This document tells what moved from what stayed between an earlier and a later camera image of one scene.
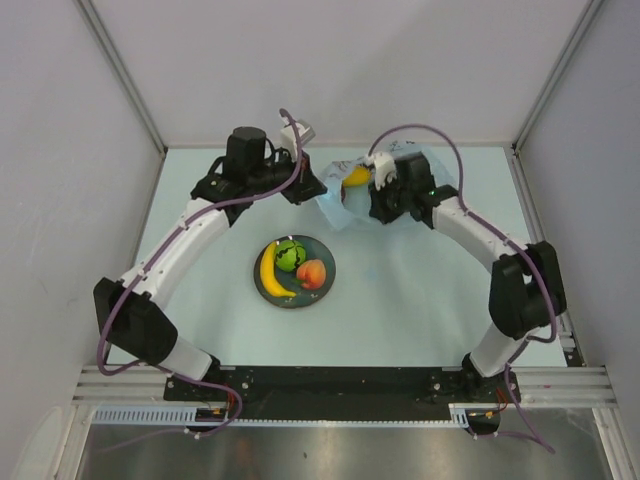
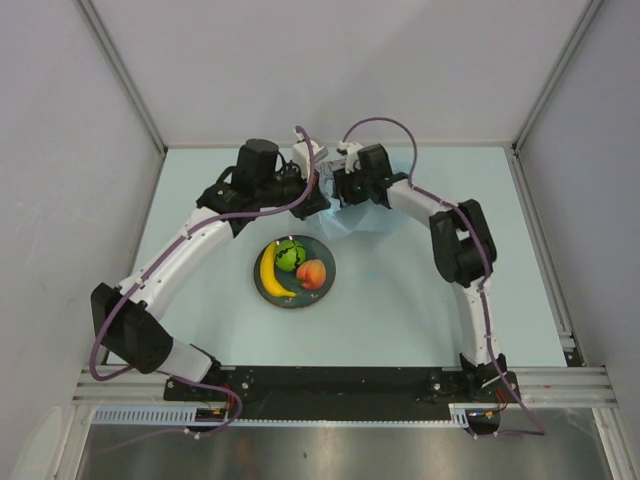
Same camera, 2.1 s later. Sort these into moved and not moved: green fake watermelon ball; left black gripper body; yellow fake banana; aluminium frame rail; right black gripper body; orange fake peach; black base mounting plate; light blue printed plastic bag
Moved: left black gripper body; light blue printed plastic bag; right black gripper body
Not moved: orange fake peach; green fake watermelon ball; black base mounting plate; aluminium frame rail; yellow fake banana
